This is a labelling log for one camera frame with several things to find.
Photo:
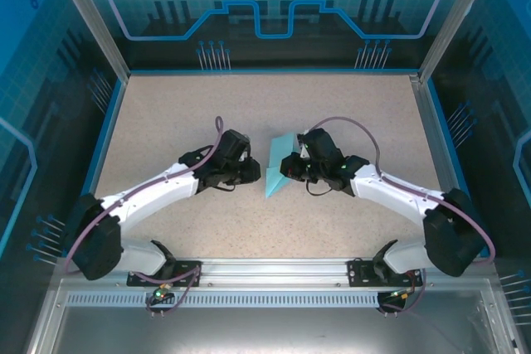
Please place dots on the aluminium side rail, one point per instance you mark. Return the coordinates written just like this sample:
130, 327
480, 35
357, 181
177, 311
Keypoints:
435, 142

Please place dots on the blue printed left side panel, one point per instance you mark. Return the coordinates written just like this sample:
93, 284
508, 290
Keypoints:
29, 101

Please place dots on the sheet metal tray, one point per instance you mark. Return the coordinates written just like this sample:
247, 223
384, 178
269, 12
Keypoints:
265, 329

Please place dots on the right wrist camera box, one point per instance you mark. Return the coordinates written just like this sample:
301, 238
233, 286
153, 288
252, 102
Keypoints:
303, 147

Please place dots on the aluminium frame post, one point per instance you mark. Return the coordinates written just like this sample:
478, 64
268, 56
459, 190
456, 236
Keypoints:
456, 18
91, 18

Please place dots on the blue table edge strip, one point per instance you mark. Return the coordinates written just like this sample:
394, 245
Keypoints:
97, 163

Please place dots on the light blue paper sheet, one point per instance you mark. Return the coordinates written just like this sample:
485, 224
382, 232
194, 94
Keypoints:
276, 171

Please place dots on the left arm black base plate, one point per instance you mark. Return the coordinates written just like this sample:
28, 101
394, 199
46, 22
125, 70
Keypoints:
186, 267

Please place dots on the left aluminium frame post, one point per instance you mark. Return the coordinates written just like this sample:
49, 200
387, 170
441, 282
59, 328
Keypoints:
91, 18

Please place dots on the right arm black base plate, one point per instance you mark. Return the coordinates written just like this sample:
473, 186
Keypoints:
361, 273

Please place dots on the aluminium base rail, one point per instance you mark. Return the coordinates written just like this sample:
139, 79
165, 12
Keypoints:
274, 269

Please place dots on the blue printed right side panel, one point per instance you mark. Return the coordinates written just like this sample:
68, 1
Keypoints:
498, 80

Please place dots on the right aluminium frame post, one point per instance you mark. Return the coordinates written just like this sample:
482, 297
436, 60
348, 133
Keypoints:
456, 18

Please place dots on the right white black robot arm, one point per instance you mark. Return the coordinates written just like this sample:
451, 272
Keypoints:
390, 194

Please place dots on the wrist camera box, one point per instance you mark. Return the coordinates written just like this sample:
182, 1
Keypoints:
246, 138
303, 147

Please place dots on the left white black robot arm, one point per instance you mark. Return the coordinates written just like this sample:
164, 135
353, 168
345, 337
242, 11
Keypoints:
157, 192

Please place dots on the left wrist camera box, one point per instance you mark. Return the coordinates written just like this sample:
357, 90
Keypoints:
246, 138

